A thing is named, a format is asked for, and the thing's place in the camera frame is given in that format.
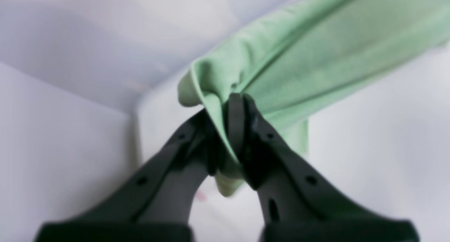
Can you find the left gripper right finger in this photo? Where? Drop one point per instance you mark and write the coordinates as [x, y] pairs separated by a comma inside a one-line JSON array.
[[297, 202]]

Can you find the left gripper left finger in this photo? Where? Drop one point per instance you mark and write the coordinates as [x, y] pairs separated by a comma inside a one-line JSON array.
[[154, 204]]

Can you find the green T-shirt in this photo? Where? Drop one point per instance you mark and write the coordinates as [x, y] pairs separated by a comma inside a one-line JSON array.
[[305, 57]]

